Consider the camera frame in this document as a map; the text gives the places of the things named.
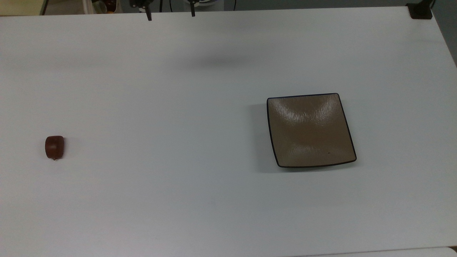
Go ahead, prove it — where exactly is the black camera stand pole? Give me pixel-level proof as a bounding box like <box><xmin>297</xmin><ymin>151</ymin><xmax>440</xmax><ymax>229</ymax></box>
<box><xmin>406</xmin><ymin>0</ymin><xmax>435</xmax><ymax>20</ymax></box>

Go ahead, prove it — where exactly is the square brown ceramic plate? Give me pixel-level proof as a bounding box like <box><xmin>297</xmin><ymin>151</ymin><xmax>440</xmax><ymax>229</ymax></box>
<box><xmin>266</xmin><ymin>93</ymin><xmax>357</xmax><ymax>168</ymax></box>

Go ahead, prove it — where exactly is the dark round container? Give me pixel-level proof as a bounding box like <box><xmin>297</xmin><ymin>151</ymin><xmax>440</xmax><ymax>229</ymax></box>
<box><xmin>91</xmin><ymin>0</ymin><xmax>119</xmax><ymax>14</ymax></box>

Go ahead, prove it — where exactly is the small round reddish-brown food item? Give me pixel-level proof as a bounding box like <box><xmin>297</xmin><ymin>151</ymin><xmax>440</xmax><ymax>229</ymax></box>
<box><xmin>45</xmin><ymin>135</ymin><xmax>65</xmax><ymax>161</ymax></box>

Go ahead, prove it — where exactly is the yellowish board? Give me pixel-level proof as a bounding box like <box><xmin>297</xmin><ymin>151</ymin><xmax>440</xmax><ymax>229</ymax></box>
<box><xmin>0</xmin><ymin>0</ymin><xmax>49</xmax><ymax>16</ymax></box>

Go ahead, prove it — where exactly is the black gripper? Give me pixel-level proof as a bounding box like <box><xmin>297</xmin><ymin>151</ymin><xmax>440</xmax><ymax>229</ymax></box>
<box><xmin>129</xmin><ymin>0</ymin><xmax>196</xmax><ymax>21</ymax></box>

